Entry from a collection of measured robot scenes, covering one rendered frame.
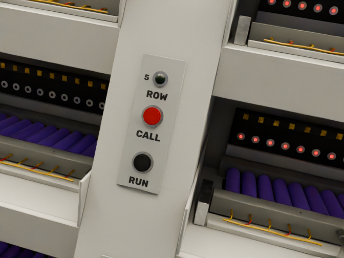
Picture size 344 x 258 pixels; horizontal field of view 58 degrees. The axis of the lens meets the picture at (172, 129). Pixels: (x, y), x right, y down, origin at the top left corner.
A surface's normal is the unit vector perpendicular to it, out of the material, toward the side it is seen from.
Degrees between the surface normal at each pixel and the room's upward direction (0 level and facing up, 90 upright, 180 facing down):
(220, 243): 18
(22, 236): 108
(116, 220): 90
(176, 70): 90
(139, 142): 90
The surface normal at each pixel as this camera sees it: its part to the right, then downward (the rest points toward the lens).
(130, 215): -0.14, 0.02
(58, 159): -0.20, 0.32
